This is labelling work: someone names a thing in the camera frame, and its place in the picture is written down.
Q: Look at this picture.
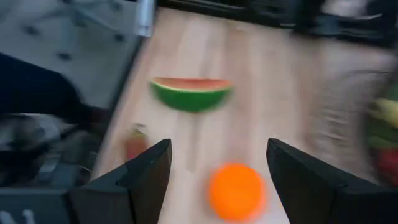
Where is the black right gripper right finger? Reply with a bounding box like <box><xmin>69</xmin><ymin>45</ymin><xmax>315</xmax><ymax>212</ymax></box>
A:
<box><xmin>266</xmin><ymin>138</ymin><xmax>398</xmax><ymax>224</ymax></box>

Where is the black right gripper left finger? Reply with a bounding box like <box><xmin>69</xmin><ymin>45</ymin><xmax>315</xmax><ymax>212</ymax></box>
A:
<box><xmin>67</xmin><ymin>139</ymin><xmax>172</xmax><ymax>224</ymax></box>

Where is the orange fruit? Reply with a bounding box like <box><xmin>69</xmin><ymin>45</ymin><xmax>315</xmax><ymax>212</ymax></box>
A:
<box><xmin>207</xmin><ymin>162</ymin><xmax>268</xmax><ymax>222</ymax></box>

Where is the watermelon slice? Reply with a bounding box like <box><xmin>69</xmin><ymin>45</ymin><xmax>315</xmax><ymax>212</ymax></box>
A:
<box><xmin>150</xmin><ymin>77</ymin><xmax>233</xmax><ymax>113</ymax></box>

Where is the long red green vegetable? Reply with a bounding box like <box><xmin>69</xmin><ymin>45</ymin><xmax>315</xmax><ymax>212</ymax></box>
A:
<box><xmin>124</xmin><ymin>129</ymin><xmax>149</xmax><ymax>161</ymax></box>

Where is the red bell pepper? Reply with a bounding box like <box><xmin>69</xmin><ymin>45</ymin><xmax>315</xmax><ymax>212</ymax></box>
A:
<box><xmin>377</xmin><ymin>149</ymin><xmax>398</xmax><ymax>186</ymax></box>

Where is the round woven straw placemat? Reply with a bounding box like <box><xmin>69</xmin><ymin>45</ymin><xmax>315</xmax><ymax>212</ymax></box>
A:
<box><xmin>303</xmin><ymin>68</ymin><xmax>398</xmax><ymax>184</ymax></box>

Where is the green cucumber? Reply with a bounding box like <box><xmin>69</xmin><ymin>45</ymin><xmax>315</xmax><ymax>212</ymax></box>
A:
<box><xmin>368</xmin><ymin>119</ymin><xmax>398</xmax><ymax>149</ymax></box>

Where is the yellow squash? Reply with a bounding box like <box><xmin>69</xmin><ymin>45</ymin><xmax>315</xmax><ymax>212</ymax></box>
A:
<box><xmin>373</xmin><ymin>98</ymin><xmax>398</xmax><ymax>129</ymax></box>

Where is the person's leg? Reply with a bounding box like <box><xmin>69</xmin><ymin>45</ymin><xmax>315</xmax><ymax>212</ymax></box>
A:
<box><xmin>0</xmin><ymin>52</ymin><xmax>111</xmax><ymax>125</ymax></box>

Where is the silver metal post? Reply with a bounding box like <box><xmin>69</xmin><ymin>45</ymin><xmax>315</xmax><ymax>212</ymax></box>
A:
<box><xmin>136</xmin><ymin>0</ymin><xmax>156</xmax><ymax>38</ymax></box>

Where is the black table frame rail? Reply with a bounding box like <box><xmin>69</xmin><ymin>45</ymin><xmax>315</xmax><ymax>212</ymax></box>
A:
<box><xmin>157</xmin><ymin>0</ymin><xmax>398</xmax><ymax>49</ymax></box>

